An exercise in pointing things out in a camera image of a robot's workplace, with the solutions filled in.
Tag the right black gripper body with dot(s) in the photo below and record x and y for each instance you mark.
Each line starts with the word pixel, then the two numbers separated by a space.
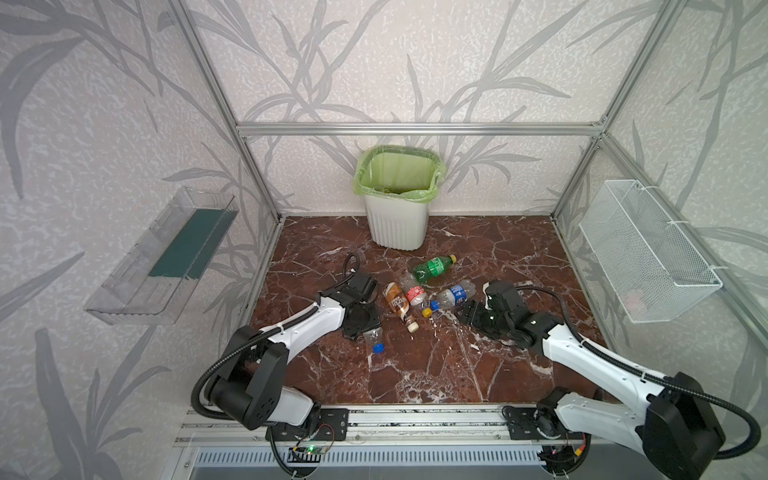
pixel 487 318

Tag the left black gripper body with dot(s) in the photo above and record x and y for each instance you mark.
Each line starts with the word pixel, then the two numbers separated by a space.
pixel 362 321

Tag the water bottle blue label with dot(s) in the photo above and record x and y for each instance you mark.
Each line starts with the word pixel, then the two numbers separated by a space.
pixel 375 340
pixel 449 298

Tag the brown coffee bottle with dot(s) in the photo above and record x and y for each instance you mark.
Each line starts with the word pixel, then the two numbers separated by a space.
pixel 400 305

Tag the clear bottle red label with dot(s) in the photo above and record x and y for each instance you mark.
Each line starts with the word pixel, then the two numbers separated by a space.
pixel 413 290

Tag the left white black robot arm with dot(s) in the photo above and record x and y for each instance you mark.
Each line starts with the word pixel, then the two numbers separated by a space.
pixel 247 383

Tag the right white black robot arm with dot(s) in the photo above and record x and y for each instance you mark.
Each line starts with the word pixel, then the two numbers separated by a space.
pixel 678 427

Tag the white ribbed trash bin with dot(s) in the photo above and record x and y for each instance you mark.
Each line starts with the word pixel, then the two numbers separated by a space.
pixel 397 223

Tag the green plastic bin liner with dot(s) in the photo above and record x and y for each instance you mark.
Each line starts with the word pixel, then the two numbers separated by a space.
pixel 400 173

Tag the green soda bottle yellow cap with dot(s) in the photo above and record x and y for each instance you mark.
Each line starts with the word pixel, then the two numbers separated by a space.
pixel 433 268

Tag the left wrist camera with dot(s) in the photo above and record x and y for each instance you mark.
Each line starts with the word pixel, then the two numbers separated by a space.
pixel 357 288

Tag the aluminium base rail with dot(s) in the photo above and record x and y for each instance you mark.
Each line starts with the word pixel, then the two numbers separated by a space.
pixel 380 425

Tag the white wire mesh basket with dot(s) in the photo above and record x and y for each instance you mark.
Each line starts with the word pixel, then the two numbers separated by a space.
pixel 653 267

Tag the clear acrylic wall shelf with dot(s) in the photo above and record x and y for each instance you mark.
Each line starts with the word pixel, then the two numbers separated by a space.
pixel 156 279

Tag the aluminium frame crossbar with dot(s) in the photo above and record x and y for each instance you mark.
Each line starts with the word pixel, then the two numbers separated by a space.
pixel 256 129

